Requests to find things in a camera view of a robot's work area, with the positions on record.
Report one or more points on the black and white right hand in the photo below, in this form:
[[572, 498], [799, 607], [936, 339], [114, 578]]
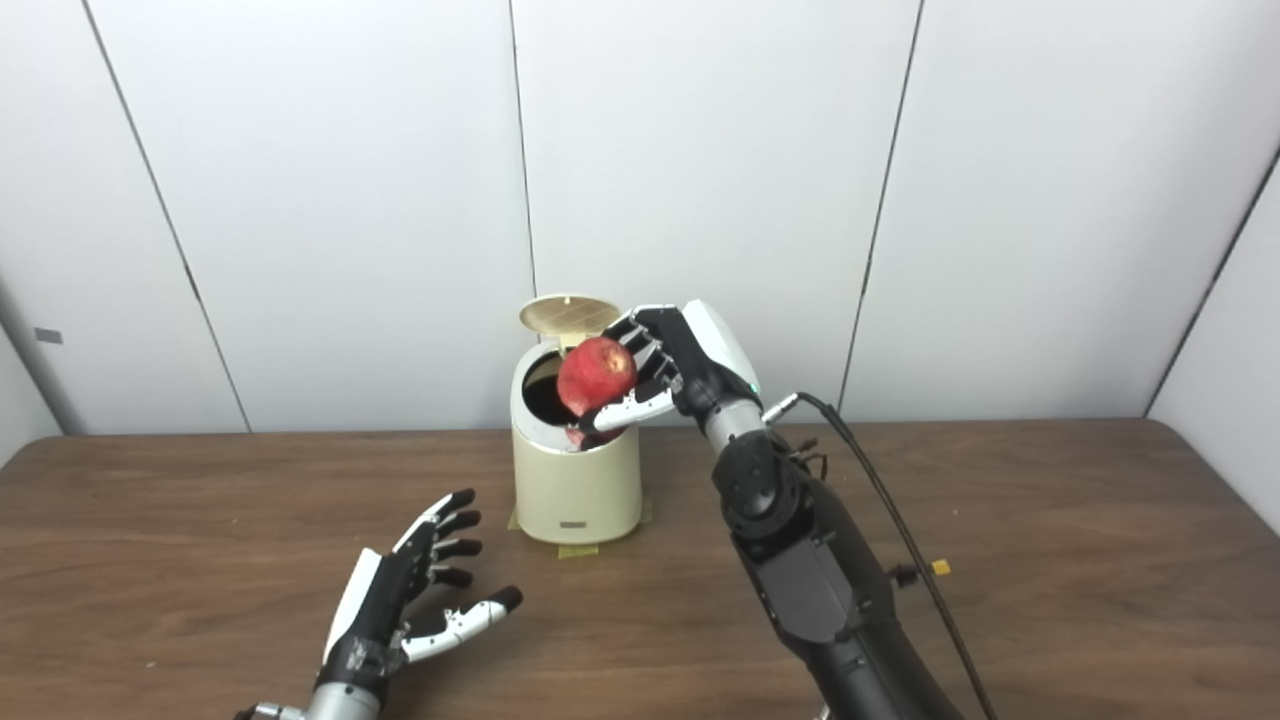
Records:
[[700, 365]]

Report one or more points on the black and white left hand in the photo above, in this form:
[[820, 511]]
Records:
[[385, 600]]

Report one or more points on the red apple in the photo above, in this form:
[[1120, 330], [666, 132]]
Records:
[[595, 375]]

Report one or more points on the cream round bin lid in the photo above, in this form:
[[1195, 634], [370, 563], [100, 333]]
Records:
[[565, 315]]

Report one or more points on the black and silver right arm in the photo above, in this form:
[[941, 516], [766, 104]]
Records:
[[800, 570]]

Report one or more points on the cream-colored bin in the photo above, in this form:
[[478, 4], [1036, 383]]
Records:
[[575, 490]]

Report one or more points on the small gray wall tag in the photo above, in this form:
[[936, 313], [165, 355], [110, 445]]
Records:
[[48, 336]]

